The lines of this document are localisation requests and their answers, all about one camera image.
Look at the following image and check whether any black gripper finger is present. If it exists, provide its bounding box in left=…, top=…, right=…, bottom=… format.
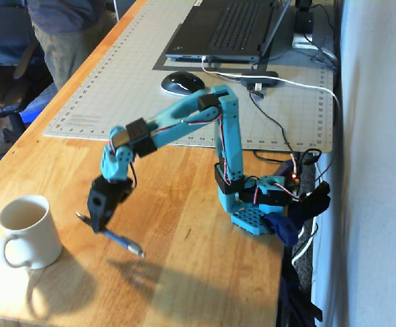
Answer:
left=100, top=208, right=115, bottom=230
left=89, top=210, right=101, bottom=234

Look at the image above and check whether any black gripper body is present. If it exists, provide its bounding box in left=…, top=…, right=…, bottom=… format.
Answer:
left=87, top=176, right=134, bottom=219

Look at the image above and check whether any blue mechanical pen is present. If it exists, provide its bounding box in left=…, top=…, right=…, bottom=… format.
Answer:
left=76, top=211, right=147, bottom=259

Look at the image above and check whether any white ceramic mug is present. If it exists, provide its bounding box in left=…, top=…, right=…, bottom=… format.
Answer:
left=0, top=194, right=63, bottom=270

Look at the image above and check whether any gray gridded cutting mat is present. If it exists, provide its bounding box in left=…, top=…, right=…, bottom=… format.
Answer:
left=43, top=0, right=335, bottom=154

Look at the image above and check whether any black computer mouse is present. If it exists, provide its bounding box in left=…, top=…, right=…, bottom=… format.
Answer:
left=159, top=70, right=207, bottom=97

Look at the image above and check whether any black office chair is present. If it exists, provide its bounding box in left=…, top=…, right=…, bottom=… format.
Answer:
left=0, top=0, right=52, bottom=168

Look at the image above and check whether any person in khaki trousers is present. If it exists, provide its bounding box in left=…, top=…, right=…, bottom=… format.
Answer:
left=26, top=0, right=114, bottom=91

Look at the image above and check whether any blue table clamp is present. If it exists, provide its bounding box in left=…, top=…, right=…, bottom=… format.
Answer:
left=264, top=213, right=303, bottom=248

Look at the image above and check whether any black usb hub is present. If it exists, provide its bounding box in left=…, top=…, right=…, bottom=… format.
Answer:
left=240, top=70, right=279, bottom=88

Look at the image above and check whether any dark gray laptop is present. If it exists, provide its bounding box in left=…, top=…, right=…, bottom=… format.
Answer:
left=165, top=0, right=292, bottom=64

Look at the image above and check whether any black table clamp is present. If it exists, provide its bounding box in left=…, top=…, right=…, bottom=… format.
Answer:
left=278, top=159, right=331, bottom=226

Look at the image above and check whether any black device on silver base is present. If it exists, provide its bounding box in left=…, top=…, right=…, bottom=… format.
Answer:
left=292, top=0, right=318, bottom=49

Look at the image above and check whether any black hub cable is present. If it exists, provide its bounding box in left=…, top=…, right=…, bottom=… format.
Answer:
left=248, top=82, right=296, bottom=159

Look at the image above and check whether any black power cable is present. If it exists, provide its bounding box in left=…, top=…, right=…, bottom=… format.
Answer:
left=254, top=147, right=324, bottom=187

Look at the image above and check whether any white usb cable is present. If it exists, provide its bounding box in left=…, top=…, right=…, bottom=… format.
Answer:
left=200, top=56, right=342, bottom=268

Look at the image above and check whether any thin black cable tangle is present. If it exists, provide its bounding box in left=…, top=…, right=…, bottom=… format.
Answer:
left=306, top=2, right=339, bottom=72

